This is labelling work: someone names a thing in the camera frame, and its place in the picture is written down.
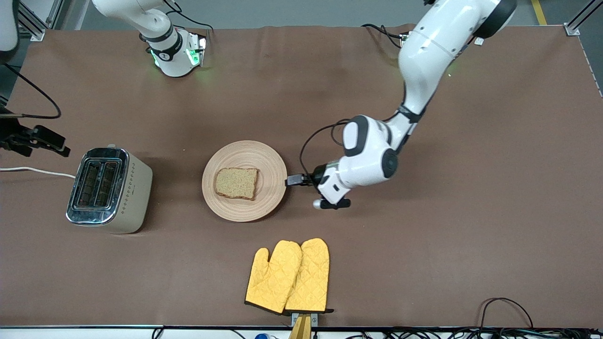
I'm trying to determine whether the round wooden plate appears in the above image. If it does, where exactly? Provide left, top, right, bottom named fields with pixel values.
left=202, top=140, right=288, bottom=223

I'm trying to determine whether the slice of brown toast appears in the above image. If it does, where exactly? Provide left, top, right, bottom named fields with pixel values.
left=214, top=167, right=259, bottom=201

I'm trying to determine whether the brown table cloth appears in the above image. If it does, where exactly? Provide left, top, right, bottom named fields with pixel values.
left=0, top=24, right=603, bottom=329

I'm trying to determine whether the yellow quilted oven mitt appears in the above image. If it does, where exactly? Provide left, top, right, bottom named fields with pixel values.
left=285, top=238, right=334, bottom=315
left=244, top=240, right=303, bottom=315

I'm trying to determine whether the chrome and beige toaster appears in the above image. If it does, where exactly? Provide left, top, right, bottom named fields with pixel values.
left=66, top=144, right=154, bottom=234

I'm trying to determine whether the wooden stick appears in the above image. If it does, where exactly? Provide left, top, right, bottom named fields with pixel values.
left=288, top=315, right=312, bottom=339

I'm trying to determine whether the white toaster power cable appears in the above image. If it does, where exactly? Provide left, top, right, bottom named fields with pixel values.
left=0, top=166, right=77, bottom=179

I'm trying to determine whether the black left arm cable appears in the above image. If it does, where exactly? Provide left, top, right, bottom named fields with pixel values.
left=299, top=119, right=351, bottom=177

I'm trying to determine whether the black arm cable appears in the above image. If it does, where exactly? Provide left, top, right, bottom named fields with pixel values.
left=299, top=119, right=351, bottom=177
left=5, top=64, right=62, bottom=119

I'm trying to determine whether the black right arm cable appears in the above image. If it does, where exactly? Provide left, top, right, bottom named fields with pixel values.
left=5, top=64, right=62, bottom=119

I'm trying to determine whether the small metal bracket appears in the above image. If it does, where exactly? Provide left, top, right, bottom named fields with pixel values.
left=291, top=312, right=319, bottom=328

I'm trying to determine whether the black left base cable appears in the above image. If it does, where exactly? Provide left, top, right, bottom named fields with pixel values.
left=360, top=24, right=407, bottom=48

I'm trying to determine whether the black base cable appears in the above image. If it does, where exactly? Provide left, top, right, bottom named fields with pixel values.
left=163, top=0, right=215, bottom=33
left=360, top=24, right=407, bottom=48

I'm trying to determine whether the black right base cable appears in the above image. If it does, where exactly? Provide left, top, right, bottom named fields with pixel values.
left=163, top=0, right=215, bottom=33

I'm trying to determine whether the bundle of black cables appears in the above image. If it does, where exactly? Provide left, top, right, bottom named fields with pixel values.
left=346, top=327, right=603, bottom=339

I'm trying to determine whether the black looped cable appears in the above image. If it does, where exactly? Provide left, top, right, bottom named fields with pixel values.
left=478, top=298, right=535, bottom=330

